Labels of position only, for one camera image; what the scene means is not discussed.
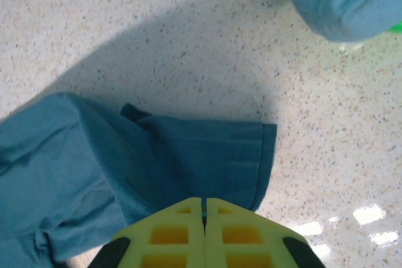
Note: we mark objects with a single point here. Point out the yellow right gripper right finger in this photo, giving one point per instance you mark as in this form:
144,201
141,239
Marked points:
273,249

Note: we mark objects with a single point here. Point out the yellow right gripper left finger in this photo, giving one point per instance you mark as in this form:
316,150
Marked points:
138,249

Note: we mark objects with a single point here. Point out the teal t-shirt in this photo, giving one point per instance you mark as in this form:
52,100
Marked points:
78,161

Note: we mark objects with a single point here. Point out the green plastic basket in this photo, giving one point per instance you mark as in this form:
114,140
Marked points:
397,27

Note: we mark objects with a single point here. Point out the light blue t-shirt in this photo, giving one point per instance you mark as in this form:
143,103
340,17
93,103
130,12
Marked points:
342,1

